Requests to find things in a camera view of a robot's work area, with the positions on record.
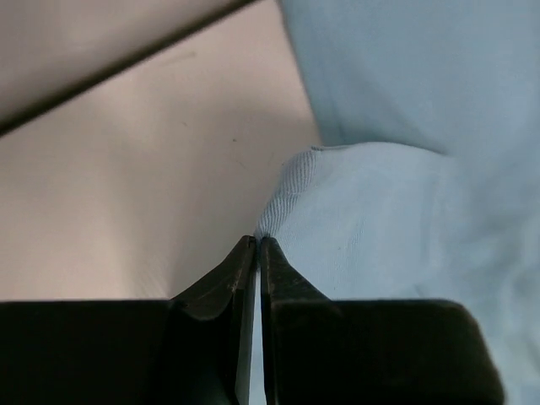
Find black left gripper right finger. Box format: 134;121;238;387
260;238;505;404

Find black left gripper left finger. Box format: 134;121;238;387
1;236;256;404

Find light blue trousers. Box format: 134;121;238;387
256;1;539;404

